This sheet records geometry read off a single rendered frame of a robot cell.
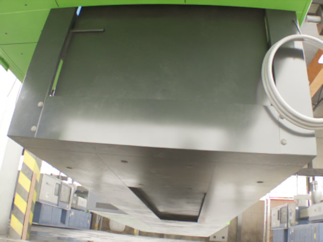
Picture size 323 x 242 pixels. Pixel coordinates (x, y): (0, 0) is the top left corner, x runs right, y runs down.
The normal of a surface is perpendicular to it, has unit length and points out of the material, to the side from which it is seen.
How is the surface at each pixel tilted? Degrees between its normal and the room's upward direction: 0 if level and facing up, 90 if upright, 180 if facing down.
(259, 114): 88
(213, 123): 88
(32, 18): 178
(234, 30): 88
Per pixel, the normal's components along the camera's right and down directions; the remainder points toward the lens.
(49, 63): -0.10, -0.39
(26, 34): -0.11, 0.92
